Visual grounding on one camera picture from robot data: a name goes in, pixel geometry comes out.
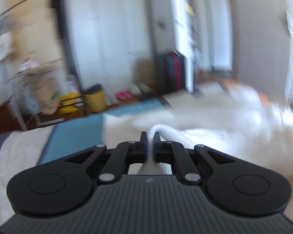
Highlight white metal side table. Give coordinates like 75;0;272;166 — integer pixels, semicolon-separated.
0;59;64;131

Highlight pink slippers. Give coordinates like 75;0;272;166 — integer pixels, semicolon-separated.
116;91;133;101

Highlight black red suitcase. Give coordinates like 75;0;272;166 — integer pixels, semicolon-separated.
155;50;186;95

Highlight yellow plastic bag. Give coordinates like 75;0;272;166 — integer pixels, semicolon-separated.
57;92;83;114

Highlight white wardrobe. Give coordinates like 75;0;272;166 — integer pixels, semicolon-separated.
67;0;155;93

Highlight brown paper bag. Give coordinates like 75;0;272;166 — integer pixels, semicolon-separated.
29;78;60;115

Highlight yellow trash bin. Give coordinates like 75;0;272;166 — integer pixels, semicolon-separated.
83;84;107;113

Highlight white room door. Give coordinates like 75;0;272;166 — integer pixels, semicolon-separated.
232;0;293;102

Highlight white fleece zip jacket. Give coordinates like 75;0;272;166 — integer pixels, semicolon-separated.
103;86;293;221

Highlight beige wooden cabinet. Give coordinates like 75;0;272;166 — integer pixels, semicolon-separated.
7;0;63;64

